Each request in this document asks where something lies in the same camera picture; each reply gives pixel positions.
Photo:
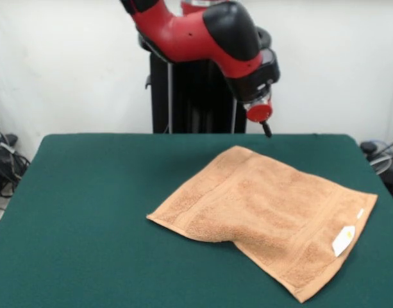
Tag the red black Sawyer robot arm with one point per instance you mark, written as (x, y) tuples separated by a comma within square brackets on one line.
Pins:
[(189, 35)]

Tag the tan terry towel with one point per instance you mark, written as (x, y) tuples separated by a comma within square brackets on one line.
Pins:
[(263, 218)]

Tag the dark green table cloth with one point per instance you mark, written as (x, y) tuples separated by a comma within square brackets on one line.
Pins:
[(87, 192)]

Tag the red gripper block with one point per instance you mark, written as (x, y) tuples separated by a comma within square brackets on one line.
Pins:
[(260, 112)]

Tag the black oval device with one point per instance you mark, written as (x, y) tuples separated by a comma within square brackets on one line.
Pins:
[(369, 147)]

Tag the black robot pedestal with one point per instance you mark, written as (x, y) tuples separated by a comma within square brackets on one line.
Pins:
[(189, 96)]

